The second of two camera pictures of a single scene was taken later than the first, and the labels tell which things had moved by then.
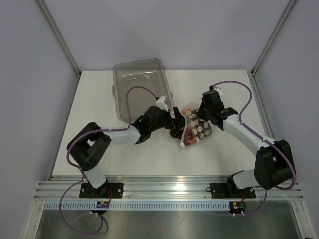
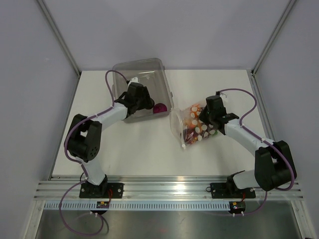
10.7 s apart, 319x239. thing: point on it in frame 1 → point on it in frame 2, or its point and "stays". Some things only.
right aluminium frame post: x=288 y=8 stays
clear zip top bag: x=194 y=129 stays
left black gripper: x=177 y=123 → x=147 y=102
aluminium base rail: x=55 y=187 stays
